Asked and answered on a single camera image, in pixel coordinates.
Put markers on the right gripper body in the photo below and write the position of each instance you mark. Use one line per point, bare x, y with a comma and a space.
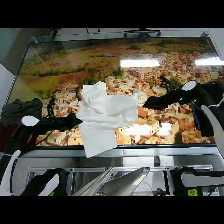
163, 99

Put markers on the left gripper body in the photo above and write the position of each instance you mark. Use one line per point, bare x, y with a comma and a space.
65, 122

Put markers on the white shirt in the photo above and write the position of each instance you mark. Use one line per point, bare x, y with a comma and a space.
106, 110

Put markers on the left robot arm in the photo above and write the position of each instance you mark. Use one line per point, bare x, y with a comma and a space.
20, 136

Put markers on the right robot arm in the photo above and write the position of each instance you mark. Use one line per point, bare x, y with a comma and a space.
213, 100

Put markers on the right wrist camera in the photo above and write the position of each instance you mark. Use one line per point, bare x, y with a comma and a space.
166, 82

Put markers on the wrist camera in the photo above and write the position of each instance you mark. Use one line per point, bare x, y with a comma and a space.
51, 106
166, 82

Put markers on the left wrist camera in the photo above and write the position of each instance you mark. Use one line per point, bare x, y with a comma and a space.
51, 106

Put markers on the silver frame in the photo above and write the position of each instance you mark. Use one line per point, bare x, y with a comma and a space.
126, 181

